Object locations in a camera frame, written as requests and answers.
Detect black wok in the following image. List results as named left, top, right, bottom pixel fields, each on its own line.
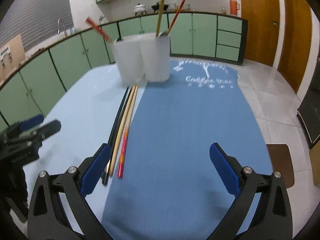
left=151, top=2, right=170, bottom=12

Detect black glass cabinet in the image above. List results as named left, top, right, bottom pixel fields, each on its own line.
left=297, top=57, right=320, bottom=148

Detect cardboard box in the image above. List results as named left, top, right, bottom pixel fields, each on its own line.
left=0, top=34, right=26, bottom=83

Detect black chopstick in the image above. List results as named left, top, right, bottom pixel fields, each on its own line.
left=101, top=87, right=131, bottom=186
left=101, top=87, right=134, bottom=186

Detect red patterned chopstick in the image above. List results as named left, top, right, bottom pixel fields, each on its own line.
left=117, top=85, right=139, bottom=179

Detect left wooden door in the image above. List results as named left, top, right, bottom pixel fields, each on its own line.
left=241, top=0, right=280, bottom=67

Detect green lower kitchen cabinets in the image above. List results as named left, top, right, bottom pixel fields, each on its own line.
left=1, top=12, right=248, bottom=128

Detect dark blue placemat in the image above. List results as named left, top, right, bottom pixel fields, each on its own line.
left=101, top=60, right=272, bottom=239

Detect grey window blind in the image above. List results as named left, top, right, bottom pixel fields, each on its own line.
left=1, top=0, right=74, bottom=51

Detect right wooden door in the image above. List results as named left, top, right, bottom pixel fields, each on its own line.
left=278, top=0, right=312, bottom=92

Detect chrome sink faucet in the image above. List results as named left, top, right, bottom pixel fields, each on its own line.
left=57, top=18, right=67, bottom=37

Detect left hand dark glove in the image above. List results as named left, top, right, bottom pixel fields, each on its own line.
left=1, top=159, right=29, bottom=223

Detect white double utensil holder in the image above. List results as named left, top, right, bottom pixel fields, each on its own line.
left=111, top=33, right=170, bottom=85

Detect orange thermos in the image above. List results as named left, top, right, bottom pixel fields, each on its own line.
left=229, top=0, right=240, bottom=16

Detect wooden door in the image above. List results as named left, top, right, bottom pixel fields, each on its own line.
left=241, top=0, right=280, bottom=67
left=278, top=0, right=312, bottom=92

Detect glass jar on counter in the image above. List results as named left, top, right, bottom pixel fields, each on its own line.
left=221, top=7, right=227, bottom=15

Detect white cooking pot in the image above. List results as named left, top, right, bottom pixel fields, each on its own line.
left=133, top=3, right=146, bottom=16

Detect plain wooden chopstick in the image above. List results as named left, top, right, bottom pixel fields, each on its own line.
left=156, top=0, right=165, bottom=37
left=108, top=85, right=135, bottom=177

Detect light blue placemat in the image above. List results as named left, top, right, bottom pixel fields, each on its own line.
left=15, top=63, right=148, bottom=235

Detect brown wooden stool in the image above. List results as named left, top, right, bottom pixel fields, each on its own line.
left=266, top=144, right=295, bottom=189

